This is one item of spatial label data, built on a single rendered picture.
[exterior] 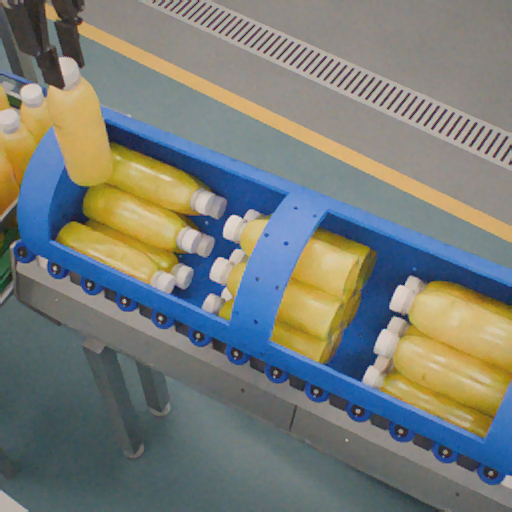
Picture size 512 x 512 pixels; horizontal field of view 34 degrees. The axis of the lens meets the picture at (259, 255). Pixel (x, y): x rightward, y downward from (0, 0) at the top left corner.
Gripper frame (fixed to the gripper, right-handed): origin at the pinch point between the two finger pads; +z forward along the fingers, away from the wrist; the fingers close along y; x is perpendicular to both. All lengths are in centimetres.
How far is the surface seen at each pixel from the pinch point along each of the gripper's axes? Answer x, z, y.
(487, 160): -41, 147, 145
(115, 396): 8, 107, -3
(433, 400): -61, 39, -4
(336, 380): -47, 37, -8
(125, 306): -5, 51, -6
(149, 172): -3.3, 32.4, 9.9
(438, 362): -59, 33, -1
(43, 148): 10.2, 24.7, 1.2
